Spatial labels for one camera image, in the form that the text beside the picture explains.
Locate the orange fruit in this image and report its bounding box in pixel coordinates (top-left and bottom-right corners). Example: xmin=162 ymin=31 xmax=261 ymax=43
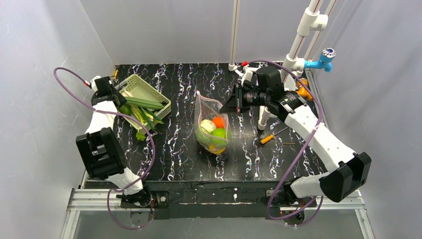
xmin=212 ymin=117 xmax=225 ymax=128

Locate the yellow green mango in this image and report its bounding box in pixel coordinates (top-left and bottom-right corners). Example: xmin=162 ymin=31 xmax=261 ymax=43
xmin=118 ymin=104 xmax=132 ymax=116

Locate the clear zip top bag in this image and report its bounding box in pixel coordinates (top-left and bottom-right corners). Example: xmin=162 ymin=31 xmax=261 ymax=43
xmin=194 ymin=91 xmax=232 ymax=155

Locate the white garlic bulb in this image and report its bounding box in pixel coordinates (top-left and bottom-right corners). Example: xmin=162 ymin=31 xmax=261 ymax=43
xmin=200 ymin=119 xmax=217 ymax=134

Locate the green apple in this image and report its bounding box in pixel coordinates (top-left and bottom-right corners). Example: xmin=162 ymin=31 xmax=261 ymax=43
xmin=211 ymin=128 xmax=228 ymax=147

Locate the yellow lemon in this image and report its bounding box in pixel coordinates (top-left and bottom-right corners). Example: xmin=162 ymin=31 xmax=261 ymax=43
xmin=209 ymin=145 xmax=226 ymax=155

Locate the pale green cabbage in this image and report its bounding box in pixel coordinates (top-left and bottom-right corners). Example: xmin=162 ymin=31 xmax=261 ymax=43
xmin=195 ymin=127 xmax=211 ymax=149

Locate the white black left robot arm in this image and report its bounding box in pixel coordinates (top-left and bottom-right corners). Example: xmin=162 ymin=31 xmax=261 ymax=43
xmin=76 ymin=76 xmax=143 ymax=195

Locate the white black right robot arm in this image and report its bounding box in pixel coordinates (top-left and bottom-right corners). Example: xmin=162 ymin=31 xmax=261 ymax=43
xmin=219 ymin=66 xmax=372 ymax=203

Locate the orange faucet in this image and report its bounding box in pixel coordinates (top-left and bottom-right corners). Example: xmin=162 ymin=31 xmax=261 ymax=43
xmin=296 ymin=78 xmax=314 ymax=101

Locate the green ridged loofah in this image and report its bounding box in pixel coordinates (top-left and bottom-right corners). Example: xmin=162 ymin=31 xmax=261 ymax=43
xmin=124 ymin=97 xmax=164 ymax=110

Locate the cream perforated plastic basket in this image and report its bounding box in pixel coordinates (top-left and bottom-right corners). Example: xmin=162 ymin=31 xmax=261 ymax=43
xmin=115 ymin=74 xmax=171 ymax=134

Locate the green lettuce leaf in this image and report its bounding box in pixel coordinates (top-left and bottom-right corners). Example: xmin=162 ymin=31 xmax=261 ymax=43
xmin=135 ymin=131 xmax=146 ymax=141

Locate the blue faucet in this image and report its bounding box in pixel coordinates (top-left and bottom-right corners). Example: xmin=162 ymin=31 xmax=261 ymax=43
xmin=304 ymin=48 xmax=336 ymax=72

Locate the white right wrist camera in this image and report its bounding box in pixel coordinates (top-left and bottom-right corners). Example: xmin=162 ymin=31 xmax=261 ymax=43
xmin=235 ymin=61 xmax=258 ymax=86

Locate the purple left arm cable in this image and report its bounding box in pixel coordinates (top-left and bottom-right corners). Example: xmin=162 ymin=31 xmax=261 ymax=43
xmin=53 ymin=67 xmax=156 ymax=231

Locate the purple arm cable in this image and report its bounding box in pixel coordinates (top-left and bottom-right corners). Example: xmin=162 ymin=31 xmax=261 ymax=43
xmin=247 ymin=60 xmax=325 ymax=228
xmin=53 ymin=67 xmax=156 ymax=231

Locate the orange handled screwdriver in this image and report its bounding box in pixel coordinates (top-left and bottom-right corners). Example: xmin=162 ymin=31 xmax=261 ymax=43
xmin=260 ymin=128 xmax=287 ymax=144

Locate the white pipe frame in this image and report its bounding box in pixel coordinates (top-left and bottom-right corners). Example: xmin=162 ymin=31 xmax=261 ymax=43
xmin=228 ymin=0 xmax=338 ymax=131

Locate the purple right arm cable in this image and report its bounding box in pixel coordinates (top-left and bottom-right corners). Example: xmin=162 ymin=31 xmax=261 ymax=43
xmin=247 ymin=60 xmax=325 ymax=228

